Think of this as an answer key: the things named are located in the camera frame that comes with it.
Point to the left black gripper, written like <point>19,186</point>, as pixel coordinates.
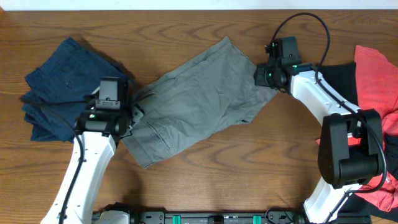
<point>134,106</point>

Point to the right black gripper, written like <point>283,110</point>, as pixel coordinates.
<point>259,76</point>

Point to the grey shorts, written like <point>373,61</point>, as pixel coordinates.
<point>207,94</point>

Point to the red shorts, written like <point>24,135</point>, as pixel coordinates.
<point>376,81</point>

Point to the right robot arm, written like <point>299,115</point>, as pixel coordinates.
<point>350,151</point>

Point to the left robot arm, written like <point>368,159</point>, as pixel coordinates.
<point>98,133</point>

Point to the black garment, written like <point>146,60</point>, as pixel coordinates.
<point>342,81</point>

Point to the folded navy blue shorts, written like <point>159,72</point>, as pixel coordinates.
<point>69,74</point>

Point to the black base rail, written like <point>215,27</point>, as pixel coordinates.
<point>217,217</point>

